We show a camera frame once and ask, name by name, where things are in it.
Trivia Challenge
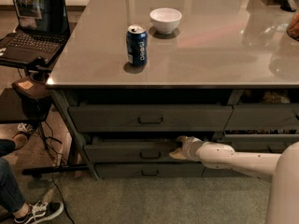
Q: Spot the black white sneaker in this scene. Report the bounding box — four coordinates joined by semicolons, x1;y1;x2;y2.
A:
14;201;64;224

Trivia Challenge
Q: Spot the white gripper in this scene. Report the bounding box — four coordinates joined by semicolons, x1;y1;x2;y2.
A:
169;135;204;161

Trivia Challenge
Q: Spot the black floor cable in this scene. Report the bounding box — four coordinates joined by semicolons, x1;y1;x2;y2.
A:
43;121;76;224

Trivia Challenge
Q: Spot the black laptop stand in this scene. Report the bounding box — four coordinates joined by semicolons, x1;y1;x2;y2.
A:
0;59;89;176

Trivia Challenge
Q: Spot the white ceramic bowl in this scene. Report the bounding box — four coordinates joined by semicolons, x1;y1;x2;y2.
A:
149;7;182;34

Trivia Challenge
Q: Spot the blue jeans leg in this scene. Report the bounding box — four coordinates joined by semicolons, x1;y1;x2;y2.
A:
0;139;25;213

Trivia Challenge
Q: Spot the blue soda can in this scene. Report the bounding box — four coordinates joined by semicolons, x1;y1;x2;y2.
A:
126;24;148;66

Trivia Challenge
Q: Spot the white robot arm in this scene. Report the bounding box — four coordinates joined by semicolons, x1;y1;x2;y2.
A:
169;136;299;224

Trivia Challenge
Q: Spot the black open laptop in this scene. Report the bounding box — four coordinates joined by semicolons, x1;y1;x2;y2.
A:
0;0;70;67

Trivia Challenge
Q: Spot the brown object right edge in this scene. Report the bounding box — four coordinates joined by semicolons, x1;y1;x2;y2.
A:
287;12;299;40

